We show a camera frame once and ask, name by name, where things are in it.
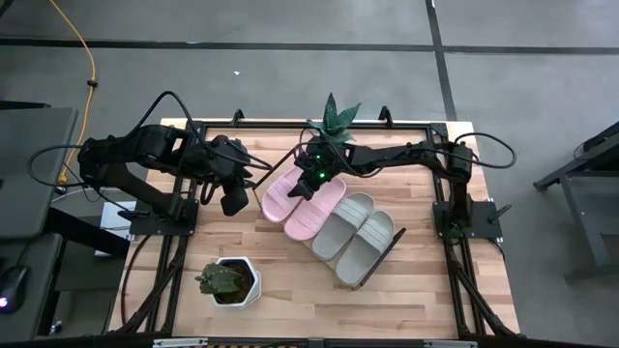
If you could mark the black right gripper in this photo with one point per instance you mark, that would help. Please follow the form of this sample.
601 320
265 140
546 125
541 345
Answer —
321 164

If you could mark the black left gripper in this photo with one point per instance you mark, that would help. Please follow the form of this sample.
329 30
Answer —
229 162

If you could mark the pink slide sandal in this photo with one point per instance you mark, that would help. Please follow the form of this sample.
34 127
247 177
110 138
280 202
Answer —
309 220
278 203

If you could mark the grey slide sandal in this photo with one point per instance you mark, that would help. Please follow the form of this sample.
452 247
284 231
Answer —
362 253
341 224

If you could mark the wooden shelf with black frame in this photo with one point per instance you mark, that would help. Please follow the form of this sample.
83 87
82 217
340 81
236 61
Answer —
382 257

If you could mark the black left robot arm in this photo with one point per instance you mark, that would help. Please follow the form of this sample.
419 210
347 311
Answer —
145 145

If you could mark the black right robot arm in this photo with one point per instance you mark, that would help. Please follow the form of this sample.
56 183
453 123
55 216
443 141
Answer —
387 153

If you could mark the snake plant in white pot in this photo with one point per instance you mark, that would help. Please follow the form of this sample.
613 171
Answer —
331 116

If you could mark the cactus in white hexagonal pot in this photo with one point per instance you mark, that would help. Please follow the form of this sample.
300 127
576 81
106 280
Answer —
254 285

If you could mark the black desk beam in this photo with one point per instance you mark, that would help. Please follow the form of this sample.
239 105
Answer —
87 232

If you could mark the dark grey desk panel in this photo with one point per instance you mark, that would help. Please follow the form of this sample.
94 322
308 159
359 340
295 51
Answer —
34 169

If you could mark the dark grey desk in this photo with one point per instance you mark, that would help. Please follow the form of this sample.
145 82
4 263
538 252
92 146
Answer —
46 270

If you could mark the black computer mouse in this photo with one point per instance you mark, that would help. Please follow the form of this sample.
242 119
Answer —
14 285

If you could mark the grey metal stand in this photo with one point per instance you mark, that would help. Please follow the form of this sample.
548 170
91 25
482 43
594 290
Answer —
591 246

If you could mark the black frame clamp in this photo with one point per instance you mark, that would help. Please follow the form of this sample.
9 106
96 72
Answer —
385 116
238 116

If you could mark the black aluminium table frame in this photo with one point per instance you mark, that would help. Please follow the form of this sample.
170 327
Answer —
290 125

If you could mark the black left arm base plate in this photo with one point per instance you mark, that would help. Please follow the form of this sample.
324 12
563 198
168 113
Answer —
150 227

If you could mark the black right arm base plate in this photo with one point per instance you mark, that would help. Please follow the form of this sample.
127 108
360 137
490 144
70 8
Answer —
483 227

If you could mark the silver metal bracket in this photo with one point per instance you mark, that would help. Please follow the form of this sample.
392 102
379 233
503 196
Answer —
450 344
179 343

